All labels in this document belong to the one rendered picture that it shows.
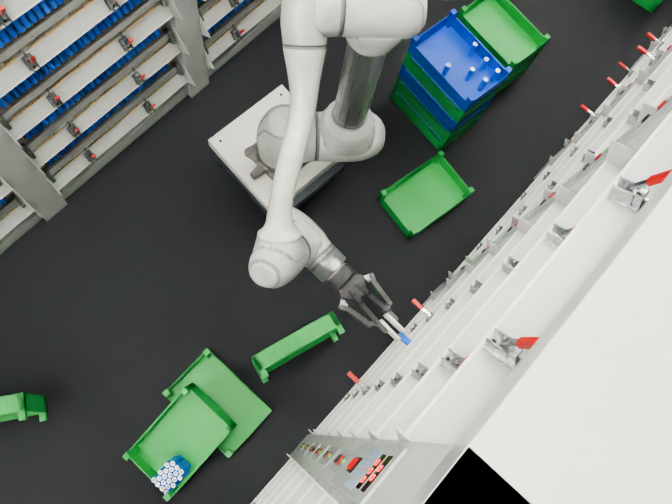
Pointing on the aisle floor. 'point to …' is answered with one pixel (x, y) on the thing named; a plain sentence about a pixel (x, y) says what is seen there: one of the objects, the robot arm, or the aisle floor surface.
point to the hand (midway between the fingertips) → (392, 326)
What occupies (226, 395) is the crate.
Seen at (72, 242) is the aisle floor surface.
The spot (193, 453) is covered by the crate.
